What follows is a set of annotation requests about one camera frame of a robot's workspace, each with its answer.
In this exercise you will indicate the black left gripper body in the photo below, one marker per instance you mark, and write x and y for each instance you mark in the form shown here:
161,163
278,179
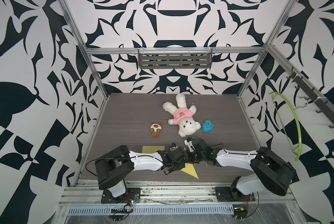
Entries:
175,167

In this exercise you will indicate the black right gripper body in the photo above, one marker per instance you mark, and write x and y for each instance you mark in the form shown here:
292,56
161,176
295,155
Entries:
193,157

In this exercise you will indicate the yellow square paper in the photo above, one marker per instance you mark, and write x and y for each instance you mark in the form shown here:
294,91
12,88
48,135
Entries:
190,170

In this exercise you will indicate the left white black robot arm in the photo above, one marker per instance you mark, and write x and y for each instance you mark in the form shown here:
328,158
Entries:
113,167

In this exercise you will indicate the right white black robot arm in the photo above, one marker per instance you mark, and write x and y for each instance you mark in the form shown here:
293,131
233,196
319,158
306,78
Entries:
270,172

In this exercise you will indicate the teal yarn bundle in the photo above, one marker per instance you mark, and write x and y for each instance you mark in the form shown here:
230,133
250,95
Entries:
207,126

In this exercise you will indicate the white plush bunny pink shirt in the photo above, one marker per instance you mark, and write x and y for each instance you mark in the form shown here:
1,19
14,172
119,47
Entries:
182,116

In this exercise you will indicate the small brown white plush toy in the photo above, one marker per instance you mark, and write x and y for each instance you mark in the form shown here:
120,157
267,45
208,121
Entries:
156,129

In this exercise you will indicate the green clothes hanger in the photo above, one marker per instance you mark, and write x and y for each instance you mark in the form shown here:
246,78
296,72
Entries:
292,130

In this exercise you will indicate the grey perforated metal shelf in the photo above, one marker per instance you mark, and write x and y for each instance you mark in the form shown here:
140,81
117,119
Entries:
175,58

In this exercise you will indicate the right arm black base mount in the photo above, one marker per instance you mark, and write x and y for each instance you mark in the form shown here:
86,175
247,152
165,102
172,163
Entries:
232,194

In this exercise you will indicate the white slotted cable duct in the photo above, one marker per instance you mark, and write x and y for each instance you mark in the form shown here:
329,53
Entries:
184,209

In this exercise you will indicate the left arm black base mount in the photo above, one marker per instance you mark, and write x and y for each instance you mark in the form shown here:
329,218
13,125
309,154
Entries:
120,193

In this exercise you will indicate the grey wall hook rail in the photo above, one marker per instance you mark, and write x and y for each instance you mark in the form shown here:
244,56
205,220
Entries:
323,104

